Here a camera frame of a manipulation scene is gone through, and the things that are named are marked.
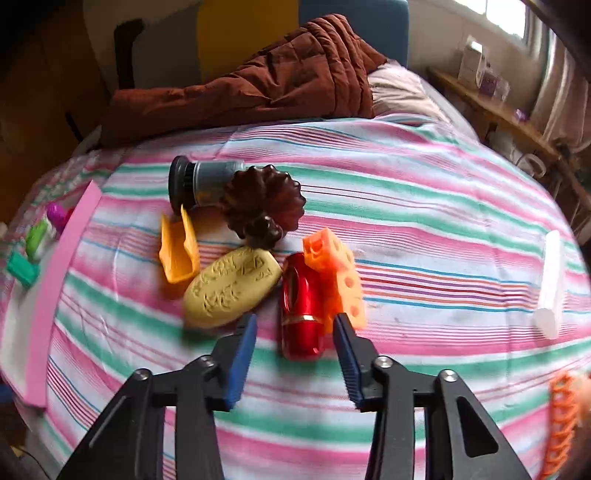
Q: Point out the orange building block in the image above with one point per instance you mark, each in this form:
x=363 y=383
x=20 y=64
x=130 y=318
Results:
x=341 y=277

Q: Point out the teal plastic block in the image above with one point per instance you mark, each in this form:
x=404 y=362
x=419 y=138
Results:
x=23 y=270

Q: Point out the grey yellow blue headboard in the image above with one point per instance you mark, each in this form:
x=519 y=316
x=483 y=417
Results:
x=244 y=32

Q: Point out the striped pink green blanket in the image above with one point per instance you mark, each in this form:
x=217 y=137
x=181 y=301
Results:
x=415 y=207

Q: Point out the yellow oval soap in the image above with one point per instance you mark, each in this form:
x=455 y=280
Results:
x=231 y=286

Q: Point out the dark brown toy figure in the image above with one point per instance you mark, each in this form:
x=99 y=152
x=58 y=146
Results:
x=263 y=198

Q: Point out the window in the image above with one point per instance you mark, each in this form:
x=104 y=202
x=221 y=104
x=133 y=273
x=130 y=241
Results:
x=503 y=18

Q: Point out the white curved rail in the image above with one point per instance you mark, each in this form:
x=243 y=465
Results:
x=87 y=138

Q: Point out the white plastic bar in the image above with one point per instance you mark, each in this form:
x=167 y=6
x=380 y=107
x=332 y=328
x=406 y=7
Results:
x=549 y=286

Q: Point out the white tray pink rim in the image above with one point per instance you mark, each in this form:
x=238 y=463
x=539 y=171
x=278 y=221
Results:
x=51 y=286

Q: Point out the green and white toy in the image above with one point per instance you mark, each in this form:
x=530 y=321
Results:
x=39 y=240

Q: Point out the small purple item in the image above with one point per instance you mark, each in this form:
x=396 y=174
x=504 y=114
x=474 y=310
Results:
x=520 y=114

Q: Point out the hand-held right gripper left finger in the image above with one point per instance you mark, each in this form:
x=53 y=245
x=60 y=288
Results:
x=240 y=364

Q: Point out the purple clear box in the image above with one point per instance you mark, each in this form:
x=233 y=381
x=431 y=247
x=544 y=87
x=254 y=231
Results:
x=494 y=85

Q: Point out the pale pink pillow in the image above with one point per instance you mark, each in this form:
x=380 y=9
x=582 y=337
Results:
x=406 y=92

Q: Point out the orange lattice object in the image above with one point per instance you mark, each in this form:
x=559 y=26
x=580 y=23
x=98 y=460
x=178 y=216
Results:
x=561 y=415

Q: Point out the brown quilted duvet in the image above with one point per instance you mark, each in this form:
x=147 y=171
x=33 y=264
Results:
x=277 y=78

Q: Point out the wooden wardrobe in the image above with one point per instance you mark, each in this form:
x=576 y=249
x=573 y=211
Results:
x=37 y=92

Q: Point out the red metallic cylinder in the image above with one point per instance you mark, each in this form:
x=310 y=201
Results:
x=300 y=314

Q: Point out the white carton box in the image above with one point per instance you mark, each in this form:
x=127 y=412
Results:
x=472 y=62

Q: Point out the wooden shelf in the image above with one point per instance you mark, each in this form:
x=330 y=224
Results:
x=508 y=120

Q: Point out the purple plastic toy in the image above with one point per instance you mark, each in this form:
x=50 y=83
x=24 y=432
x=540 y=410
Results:
x=59 y=217

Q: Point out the yellow-orange plastic scoop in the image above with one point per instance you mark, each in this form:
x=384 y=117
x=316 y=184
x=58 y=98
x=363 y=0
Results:
x=178 y=258

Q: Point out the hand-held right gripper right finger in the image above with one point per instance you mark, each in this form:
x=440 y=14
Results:
x=348 y=364

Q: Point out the grey jar black cap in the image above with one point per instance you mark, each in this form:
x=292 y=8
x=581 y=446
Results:
x=217 y=182

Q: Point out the beige side curtain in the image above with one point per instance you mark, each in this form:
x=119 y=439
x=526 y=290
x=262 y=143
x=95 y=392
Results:
x=568 y=92

